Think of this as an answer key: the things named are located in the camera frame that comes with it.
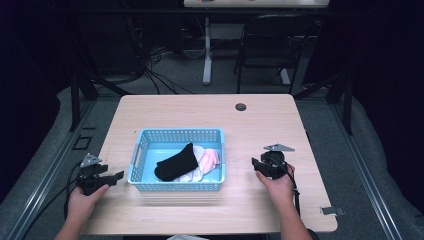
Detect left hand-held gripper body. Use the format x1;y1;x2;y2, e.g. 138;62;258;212
76;152;111;197

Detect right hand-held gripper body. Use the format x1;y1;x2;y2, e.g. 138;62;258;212
260;143;296;181

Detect person's left hand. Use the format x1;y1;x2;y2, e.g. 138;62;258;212
66;184;111;225

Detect person's right hand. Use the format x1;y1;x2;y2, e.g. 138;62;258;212
255;163;296;211

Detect blue plastic basket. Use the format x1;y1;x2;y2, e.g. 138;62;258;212
127;127;227;193

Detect pink sock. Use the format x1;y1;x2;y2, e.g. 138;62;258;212
199;148;221;175

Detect white sock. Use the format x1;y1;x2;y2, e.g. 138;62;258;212
174;144;211;183

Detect black sock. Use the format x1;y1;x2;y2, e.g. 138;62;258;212
153;142;200;183

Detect black metal stand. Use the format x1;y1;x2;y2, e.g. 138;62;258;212
293;68;355;136
68;71;131;133

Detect person's light clothing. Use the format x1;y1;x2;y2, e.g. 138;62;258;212
165;234;202;240

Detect black folding chair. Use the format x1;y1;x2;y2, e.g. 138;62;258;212
233;13;322;95

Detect white-legged desk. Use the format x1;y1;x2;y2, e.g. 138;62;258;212
182;0;331;86

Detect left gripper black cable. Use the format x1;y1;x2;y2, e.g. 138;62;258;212
20;162;83;240

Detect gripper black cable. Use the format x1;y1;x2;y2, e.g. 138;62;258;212
20;162;83;240
269;156;302;217

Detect black floor socket frame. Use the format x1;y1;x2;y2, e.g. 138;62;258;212
71;134;94;151

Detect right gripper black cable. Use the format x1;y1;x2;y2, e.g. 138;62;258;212
269;156;302;217

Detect grey metal bracket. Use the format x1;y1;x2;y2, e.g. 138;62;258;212
319;206;347;217

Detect black floor cables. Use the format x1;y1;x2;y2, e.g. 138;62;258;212
89;43;196;96

